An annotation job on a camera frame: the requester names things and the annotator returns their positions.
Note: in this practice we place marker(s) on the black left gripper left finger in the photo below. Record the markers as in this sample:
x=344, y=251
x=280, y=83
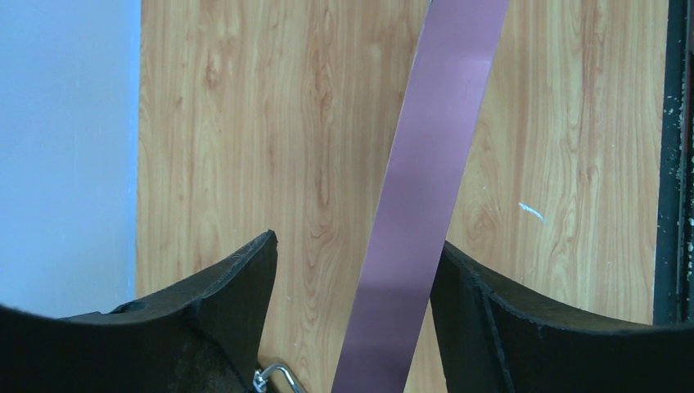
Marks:
x=201, y=334

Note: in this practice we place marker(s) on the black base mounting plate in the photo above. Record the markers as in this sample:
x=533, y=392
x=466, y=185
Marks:
x=673, y=285

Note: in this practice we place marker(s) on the wooden picture frame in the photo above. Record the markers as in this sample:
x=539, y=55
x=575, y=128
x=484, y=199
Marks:
x=441, y=104

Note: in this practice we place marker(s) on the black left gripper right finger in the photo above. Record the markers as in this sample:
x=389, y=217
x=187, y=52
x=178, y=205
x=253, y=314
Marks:
x=496, y=335

